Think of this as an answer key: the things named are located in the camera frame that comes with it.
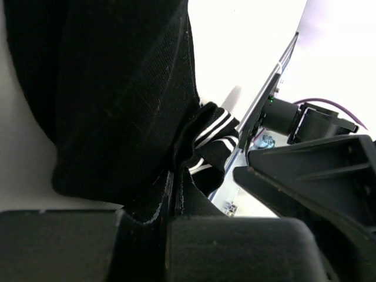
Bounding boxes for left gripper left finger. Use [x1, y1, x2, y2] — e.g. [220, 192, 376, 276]
[1, 172, 173, 281]

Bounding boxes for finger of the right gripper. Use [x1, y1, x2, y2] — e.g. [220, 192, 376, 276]
[233, 135, 375, 281]

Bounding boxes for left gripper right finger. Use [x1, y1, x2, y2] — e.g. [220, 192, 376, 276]
[166, 169, 330, 282]

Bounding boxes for black sock white stripes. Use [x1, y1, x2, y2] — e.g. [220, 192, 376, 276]
[2, 0, 240, 206]

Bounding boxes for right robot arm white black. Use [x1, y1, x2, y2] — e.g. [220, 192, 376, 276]
[233, 77, 375, 281]

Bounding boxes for aluminium front rail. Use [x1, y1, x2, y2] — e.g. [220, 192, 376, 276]
[209, 32, 299, 217]

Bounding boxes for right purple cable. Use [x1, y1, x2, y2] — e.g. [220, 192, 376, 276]
[293, 98, 368, 132]

